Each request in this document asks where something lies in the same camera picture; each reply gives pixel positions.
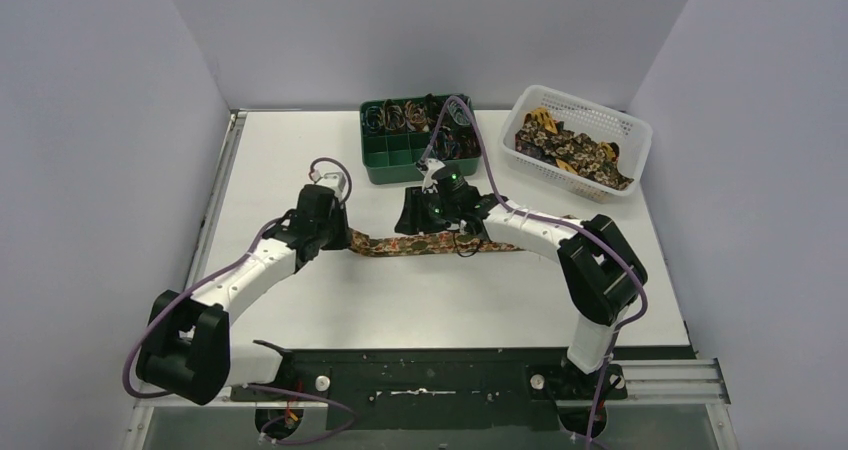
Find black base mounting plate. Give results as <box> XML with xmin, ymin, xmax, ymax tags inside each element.
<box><xmin>198</xmin><ymin>346</ymin><xmax>664</xmax><ymax>435</ymax></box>

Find rolled blue striped tie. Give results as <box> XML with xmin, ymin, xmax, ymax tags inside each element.
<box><xmin>360</xmin><ymin>105</ymin><xmax>385</xmax><ymax>136</ymax></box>

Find pile of patterned ties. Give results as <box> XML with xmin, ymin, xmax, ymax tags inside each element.
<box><xmin>514</xmin><ymin>107</ymin><xmax>634</xmax><ymax>190</ymax></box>

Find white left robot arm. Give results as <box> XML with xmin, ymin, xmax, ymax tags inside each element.
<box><xmin>123</xmin><ymin>173</ymin><xmax>352</xmax><ymax>405</ymax></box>

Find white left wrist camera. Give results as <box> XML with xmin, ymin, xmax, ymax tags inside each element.
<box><xmin>314</xmin><ymin>172</ymin><xmax>349</xmax><ymax>202</ymax></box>

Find green divided organizer tray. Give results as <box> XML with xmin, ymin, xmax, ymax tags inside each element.
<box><xmin>359</xmin><ymin>95</ymin><xmax>481</xmax><ymax>185</ymax></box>

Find rolled blue red tie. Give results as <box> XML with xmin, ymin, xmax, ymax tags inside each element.
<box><xmin>431</xmin><ymin>126</ymin><xmax>460</xmax><ymax>161</ymax></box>

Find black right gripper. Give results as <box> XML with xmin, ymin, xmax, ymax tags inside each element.
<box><xmin>396</xmin><ymin>186</ymin><xmax>458</xmax><ymax>236</ymax></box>

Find rolled tan patterned tie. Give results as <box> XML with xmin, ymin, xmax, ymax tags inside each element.
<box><xmin>403</xmin><ymin>100</ymin><xmax>429</xmax><ymax>133</ymax></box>

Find rolled dark red tie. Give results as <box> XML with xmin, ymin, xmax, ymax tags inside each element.
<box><xmin>454</xmin><ymin>127</ymin><xmax>481</xmax><ymax>159</ymax></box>

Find rolled dark patterned tie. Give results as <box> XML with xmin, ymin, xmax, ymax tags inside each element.
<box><xmin>424</xmin><ymin>93</ymin><xmax>450</xmax><ymax>130</ymax></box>

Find orange green patterned tie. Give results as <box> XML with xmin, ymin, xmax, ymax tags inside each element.
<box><xmin>349</xmin><ymin>229</ymin><xmax>521</xmax><ymax>258</ymax></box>

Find rolled brown patterned tie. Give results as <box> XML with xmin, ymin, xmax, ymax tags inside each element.
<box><xmin>382</xmin><ymin>99</ymin><xmax>406</xmax><ymax>134</ymax></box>

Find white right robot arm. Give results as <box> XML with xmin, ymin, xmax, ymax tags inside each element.
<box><xmin>395</xmin><ymin>160</ymin><xmax>648</xmax><ymax>374</ymax></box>

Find rolled light blue tie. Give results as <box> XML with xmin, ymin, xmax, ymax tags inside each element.
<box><xmin>446</xmin><ymin>94</ymin><xmax>471</xmax><ymax>127</ymax></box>

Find aluminium frame rail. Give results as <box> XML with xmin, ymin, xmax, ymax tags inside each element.
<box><xmin>121</xmin><ymin>109</ymin><xmax>247</xmax><ymax>407</ymax></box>

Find white plastic mesh basket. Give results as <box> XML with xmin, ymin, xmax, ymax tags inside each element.
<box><xmin>498</xmin><ymin>85</ymin><xmax>653</xmax><ymax>203</ymax></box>

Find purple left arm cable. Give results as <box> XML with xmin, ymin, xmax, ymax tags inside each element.
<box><xmin>121</xmin><ymin>156</ymin><xmax>359</xmax><ymax>447</ymax></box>

